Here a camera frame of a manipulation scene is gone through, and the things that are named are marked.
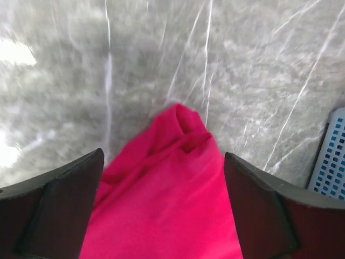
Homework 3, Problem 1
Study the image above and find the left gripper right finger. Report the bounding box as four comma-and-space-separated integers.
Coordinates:
224, 153, 344, 258

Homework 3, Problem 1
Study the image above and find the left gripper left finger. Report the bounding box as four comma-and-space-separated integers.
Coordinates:
1, 148, 104, 258

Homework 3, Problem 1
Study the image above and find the magenta t shirt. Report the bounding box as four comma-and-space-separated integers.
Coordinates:
80, 104, 242, 258

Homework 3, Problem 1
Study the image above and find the white plastic basket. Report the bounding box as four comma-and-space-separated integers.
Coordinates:
307, 108, 345, 201

